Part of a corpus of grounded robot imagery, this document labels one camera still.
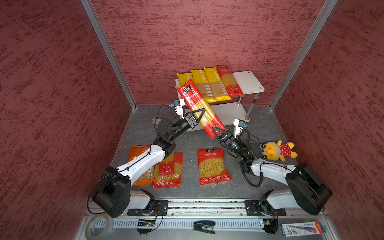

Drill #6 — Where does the left corner aluminium post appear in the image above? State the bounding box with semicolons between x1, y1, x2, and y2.
80;0;138;111

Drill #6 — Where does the clear tape roll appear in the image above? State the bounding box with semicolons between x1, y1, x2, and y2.
85;214;114;240

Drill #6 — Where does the yellow plush toy red dress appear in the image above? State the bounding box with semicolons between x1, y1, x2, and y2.
260;140;298;162

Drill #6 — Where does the red pasta bag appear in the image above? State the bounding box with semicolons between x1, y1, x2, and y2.
153;152;184;189
197;148;232;186

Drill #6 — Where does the red spaghetti pack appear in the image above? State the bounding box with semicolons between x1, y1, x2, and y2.
178;80;227;140
216;65;245;98

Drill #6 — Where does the white two-tier shelf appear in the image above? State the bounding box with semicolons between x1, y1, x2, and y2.
175;70;265;133

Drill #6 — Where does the orange pasta bag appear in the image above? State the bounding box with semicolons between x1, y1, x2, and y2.
128;146;155;186

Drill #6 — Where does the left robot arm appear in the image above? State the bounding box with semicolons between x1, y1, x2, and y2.
90;108;206;218

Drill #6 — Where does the aluminium front rail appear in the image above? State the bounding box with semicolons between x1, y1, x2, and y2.
74;197;341;240

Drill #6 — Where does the white blue toothpaste box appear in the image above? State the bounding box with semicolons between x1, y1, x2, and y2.
281;221;326;237

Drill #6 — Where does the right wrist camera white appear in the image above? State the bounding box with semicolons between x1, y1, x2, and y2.
233;119;248;138

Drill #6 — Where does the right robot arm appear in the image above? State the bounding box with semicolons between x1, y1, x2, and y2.
213;127;333;216

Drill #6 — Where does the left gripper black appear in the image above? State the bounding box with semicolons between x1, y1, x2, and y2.
168;107;205;141

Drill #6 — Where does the black stapler front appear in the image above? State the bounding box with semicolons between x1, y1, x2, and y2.
193;220;216;235

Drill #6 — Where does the right corner aluminium post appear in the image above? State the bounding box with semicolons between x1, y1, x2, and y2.
268;0;339;111

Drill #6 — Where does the yellow spaghetti pack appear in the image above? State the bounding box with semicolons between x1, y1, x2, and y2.
204;67;231;102
191;70;216;104
177;73;193;88

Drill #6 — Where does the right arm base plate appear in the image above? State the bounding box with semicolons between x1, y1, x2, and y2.
244;200;287;217

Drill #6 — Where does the corner aluminium post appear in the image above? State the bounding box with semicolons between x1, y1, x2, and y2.
268;0;339;111
80;0;138;111

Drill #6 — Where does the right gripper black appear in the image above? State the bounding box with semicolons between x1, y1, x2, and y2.
213;125;247;159

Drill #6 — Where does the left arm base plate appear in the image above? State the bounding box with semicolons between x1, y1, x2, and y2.
127;199;169;217

